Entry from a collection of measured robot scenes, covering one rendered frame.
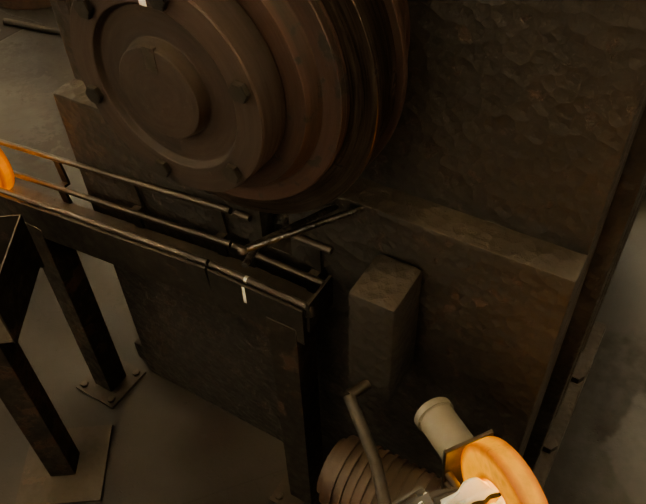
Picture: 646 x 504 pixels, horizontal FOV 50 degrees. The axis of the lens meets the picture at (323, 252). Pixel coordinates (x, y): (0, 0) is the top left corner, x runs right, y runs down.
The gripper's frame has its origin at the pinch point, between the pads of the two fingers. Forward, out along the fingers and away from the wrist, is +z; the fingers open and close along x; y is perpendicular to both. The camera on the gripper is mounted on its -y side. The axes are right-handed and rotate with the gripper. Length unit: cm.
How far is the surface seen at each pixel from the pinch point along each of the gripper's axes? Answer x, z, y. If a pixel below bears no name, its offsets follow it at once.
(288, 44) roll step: 34, 2, 48
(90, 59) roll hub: 53, -18, 47
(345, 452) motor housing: 23.2, -16.2, -15.4
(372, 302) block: 29.1, -1.6, 8.1
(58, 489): 70, -82, -50
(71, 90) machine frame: 92, -28, 24
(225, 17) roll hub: 37, -3, 52
